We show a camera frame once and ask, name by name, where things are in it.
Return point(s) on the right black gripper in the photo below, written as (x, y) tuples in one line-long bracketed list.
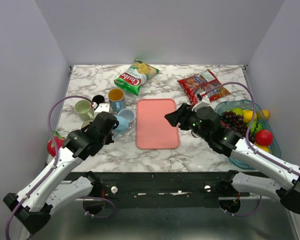
[(180, 115)]

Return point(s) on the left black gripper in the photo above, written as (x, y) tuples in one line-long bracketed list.
[(91, 123)]

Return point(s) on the cream mug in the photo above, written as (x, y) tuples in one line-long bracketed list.
[(86, 123)]

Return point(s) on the light blue mug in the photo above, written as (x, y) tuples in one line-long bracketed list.
[(121, 126)]

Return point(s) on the green mug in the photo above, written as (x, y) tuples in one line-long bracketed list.
[(84, 110)]

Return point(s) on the brown mug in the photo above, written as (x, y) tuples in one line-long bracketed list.
[(99, 99)]

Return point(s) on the grey mug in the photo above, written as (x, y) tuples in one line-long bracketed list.
[(129, 116)]

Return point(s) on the blue glazed mug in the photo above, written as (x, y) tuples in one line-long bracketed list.
[(116, 98)]

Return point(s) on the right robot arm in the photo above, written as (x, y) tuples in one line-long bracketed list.
[(282, 181)]

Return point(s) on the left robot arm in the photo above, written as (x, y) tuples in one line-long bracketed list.
[(34, 205)]

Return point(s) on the pink tray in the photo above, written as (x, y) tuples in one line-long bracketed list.
[(153, 131)]

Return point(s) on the red snack bag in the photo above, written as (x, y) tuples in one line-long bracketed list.
[(196, 86)]

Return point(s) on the purple grapes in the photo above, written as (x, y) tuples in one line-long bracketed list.
[(235, 122)]

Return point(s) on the green pear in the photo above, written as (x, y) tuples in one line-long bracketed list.
[(238, 111)]

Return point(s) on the green chips bag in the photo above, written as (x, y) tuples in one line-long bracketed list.
[(135, 76)]

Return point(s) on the yellow lemon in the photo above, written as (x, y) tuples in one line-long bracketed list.
[(248, 116)]

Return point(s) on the red apple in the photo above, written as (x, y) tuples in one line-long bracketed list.
[(264, 137)]

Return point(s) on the yellow fruit outside basket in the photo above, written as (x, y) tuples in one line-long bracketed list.
[(263, 114)]

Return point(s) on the yellow banana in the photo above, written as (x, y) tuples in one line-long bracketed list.
[(264, 148)]

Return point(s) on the blue plastic fruit basket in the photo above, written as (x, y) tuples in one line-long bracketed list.
[(245, 104)]

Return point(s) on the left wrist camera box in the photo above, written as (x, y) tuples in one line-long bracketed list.
[(102, 107)]

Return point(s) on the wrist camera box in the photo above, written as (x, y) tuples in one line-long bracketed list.
[(203, 101), (102, 107)]

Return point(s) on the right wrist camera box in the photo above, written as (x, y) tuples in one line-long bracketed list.
[(203, 101)]

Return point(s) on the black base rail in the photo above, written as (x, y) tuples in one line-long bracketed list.
[(148, 190)]

